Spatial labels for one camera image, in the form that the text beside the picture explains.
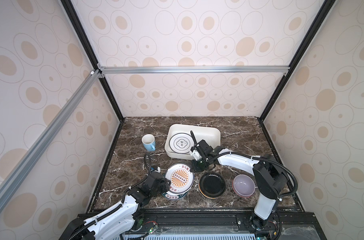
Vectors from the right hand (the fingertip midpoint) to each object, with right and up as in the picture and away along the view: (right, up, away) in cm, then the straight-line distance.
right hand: (191, 170), depth 87 cm
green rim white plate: (-11, -12, -6) cm, 17 cm away
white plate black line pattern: (-6, +15, +16) cm, 23 cm away
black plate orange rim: (+12, -8, -3) cm, 15 cm away
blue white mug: (-26, +16, +8) cm, 32 cm away
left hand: (-10, -6, -3) cm, 12 cm away
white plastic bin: (+16, +21, +22) cm, 34 cm away
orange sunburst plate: (-5, -4, -2) cm, 7 cm away
